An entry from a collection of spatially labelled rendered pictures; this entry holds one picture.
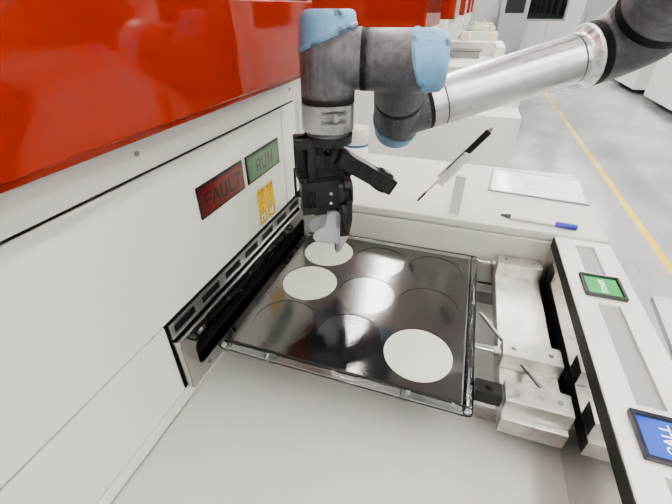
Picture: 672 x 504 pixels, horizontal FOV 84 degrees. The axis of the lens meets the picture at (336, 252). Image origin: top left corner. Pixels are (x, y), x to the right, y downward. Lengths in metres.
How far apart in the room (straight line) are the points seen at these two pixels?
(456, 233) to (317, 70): 0.45
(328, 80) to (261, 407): 0.48
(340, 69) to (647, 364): 0.53
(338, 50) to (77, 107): 0.30
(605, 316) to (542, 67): 0.38
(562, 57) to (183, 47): 0.54
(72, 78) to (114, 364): 0.30
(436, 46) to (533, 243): 0.46
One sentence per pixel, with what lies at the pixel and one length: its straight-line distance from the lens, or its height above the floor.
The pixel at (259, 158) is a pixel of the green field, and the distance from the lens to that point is 0.68.
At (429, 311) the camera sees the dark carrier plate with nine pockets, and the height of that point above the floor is 0.90.
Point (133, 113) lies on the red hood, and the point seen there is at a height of 1.25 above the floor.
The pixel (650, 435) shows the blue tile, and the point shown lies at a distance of 0.53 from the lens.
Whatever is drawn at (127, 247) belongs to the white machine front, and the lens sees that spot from 0.47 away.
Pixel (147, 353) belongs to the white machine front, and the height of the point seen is 0.96.
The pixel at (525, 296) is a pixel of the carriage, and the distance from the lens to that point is 0.78.
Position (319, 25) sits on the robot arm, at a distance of 0.52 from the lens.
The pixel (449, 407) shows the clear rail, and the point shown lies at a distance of 0.53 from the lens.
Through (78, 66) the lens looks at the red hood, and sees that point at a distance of 0.36.
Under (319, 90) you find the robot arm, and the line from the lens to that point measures 0.53.
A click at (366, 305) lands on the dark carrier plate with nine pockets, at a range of 0.65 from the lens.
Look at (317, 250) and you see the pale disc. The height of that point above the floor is 0.90.
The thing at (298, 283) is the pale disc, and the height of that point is 0.90.
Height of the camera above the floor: 1.33
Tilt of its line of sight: 33 degrees down
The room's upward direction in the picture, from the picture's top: straight up
